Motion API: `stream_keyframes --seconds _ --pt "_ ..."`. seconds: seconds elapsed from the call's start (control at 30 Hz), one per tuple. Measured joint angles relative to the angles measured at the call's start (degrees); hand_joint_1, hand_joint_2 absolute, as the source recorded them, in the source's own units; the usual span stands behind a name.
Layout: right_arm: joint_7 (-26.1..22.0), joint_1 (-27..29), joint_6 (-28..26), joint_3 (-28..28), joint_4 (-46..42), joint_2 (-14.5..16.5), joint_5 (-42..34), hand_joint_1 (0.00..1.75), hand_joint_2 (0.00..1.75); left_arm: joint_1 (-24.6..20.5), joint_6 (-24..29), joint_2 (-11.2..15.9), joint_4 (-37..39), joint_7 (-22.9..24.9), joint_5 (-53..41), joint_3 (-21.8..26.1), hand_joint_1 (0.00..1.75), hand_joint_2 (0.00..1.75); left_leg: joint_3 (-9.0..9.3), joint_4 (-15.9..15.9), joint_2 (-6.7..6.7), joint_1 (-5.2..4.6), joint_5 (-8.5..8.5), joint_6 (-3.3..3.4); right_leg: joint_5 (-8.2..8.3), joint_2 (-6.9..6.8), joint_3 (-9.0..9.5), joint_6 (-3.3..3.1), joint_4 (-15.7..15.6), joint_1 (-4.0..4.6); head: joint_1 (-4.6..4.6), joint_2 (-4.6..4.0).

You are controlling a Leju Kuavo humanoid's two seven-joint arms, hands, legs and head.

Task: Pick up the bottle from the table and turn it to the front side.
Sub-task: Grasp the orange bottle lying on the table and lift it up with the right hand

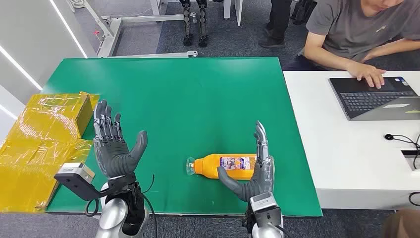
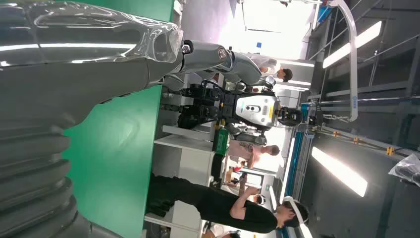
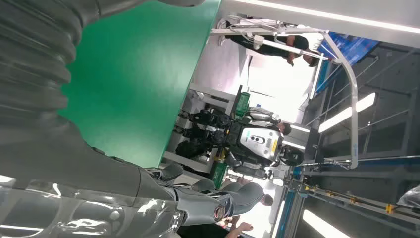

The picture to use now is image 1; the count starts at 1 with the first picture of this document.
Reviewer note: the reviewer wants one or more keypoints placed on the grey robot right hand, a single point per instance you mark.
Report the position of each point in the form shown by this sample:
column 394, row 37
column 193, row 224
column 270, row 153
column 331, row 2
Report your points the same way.
column 259, row 179

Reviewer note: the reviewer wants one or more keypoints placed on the person's right hand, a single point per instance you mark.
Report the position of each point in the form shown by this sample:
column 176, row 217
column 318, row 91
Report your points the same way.
column 366, row 70

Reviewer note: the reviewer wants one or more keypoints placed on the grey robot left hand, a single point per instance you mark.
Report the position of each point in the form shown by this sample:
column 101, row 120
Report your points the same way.
column 111, row 154

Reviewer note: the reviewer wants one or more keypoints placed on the orange juice bottle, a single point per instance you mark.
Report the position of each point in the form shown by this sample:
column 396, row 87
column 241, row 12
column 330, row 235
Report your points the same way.
column 210, row 164

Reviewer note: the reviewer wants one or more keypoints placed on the person's left forearm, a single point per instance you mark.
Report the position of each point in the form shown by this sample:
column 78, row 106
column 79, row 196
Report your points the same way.
column 393, row 49

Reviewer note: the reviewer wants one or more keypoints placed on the person's right forearm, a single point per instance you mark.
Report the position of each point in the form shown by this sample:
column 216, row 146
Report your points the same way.
column 323, row 56

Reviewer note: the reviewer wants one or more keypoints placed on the dark grey laptop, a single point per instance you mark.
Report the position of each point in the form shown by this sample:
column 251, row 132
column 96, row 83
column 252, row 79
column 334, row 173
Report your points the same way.
column 370, row 100

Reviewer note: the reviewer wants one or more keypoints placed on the seated person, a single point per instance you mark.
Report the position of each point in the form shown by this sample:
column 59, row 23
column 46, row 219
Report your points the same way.
column 354, row 26

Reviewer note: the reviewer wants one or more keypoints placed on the yellow taped cardboard box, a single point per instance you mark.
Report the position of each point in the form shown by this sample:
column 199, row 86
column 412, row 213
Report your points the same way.
column 36, row 148

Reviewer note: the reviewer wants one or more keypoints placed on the green table mat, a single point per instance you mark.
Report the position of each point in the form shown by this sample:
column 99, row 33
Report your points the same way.
column 183, row 108

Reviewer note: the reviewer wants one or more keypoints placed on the white desk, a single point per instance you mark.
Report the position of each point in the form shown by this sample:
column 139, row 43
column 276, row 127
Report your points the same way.
column 347, row 157

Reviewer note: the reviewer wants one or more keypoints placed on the standing person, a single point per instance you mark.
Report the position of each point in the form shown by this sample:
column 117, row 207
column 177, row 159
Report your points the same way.
column 279, row 19

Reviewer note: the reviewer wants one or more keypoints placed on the white furniture leg panel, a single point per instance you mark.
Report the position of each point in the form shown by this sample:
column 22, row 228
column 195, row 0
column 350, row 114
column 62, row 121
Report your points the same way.
column 239, row 10

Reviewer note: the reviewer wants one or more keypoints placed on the black robot leg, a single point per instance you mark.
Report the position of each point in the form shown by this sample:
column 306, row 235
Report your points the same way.
column 187, row 23
column 202, row 23

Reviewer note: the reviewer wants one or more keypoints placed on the brown rounded object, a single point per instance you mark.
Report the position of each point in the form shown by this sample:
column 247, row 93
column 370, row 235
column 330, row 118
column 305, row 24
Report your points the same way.
column 403, row 226

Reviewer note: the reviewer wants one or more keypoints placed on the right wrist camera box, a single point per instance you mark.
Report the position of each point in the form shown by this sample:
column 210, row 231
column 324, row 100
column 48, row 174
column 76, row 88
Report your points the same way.
column 265, row 208

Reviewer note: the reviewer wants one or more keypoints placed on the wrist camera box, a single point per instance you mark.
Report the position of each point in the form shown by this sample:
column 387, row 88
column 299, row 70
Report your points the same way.
column 73, row 179
column 265, row 208

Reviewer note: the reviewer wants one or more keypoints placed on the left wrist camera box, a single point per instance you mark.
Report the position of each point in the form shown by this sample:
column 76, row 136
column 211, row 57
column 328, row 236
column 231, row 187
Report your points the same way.
column 73, row 179

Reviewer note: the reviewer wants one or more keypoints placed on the white metal stand frame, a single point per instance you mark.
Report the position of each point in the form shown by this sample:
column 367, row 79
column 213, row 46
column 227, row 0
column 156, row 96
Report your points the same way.
column 110, row 29

